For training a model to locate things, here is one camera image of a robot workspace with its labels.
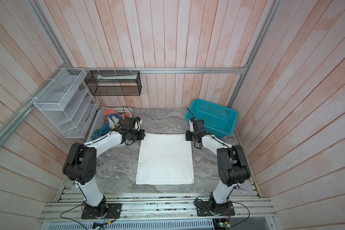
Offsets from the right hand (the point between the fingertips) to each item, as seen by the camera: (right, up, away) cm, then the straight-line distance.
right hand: (188, 133), depth 97 cm
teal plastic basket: (+27, +9, +17) cm, 33 cm away
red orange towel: (-62, +16, +10) cm, 64 cm away
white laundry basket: (-66, +7, +6) cm, 66 cm away
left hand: (-30, -2, -3) cm, 30 cm away
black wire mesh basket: (-55, +37, +7) cm, 66 cm away
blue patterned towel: (-57, +3, -2) cm, 57 cm away
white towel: (-16, -16, -5) cm, 24 cm away
